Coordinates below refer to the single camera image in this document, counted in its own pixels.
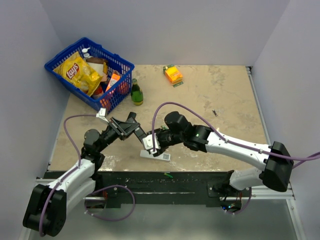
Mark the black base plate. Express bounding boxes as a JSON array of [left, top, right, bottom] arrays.
[[93, 171, 249, 208]]

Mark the black remote control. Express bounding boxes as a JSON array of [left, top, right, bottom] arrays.
[[133, 123, 147, 145], [126, 111, 137, 123]]

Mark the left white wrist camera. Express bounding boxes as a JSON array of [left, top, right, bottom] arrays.
[[96, 107, 109, 124]]

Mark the blue plastic basket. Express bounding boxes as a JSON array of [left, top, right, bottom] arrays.
[[44, 37, 135, 113]]

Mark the yellow Lays chips bag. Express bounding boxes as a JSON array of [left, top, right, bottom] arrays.
[[53, 51, 102, 97]]

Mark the orange white carton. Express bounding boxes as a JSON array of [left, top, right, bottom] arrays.
[[105, 70, 121, 92]]

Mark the aluminium frame rail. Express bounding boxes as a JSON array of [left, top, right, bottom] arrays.
[[18, 178, 307, 240]]

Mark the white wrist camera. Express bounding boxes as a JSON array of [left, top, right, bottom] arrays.
[[96, 107, 109, 124], [142, 134, 161, 157]]

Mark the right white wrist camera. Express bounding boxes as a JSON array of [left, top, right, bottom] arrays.
[[142, 134, 161, 157]]

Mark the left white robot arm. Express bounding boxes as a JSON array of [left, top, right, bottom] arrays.
[[22, 112, 140, 237]]

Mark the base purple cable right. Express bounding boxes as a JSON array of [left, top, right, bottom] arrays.
[[223, 187, 252, 216]]

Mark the brown white snack package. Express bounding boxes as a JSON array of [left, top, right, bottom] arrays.
[[85, 57, 109, 83]]

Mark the white remote control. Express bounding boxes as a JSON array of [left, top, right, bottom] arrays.
[[140, 149, 171, 162]]

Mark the white pump bottle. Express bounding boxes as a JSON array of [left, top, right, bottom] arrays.
[[81, 47, 92, 61]]

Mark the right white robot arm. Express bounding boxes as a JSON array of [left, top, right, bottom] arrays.
[[148, 111, 294, 197]]

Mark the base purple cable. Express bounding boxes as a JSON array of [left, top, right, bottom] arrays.
[[223, 187, 252, 216], [83, 184, 136, 223]]

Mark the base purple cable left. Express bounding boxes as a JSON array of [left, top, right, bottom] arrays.
[[83, 184, 136, 223]]

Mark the green glass bottle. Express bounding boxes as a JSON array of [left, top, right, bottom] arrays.
[[130, 78, 144, 106]]

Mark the orange sponge pack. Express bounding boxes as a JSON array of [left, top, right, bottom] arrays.
[[162, 64, 183, 86]]

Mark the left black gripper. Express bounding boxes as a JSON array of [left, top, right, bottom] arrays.
[[97, 116, 140, 153]]

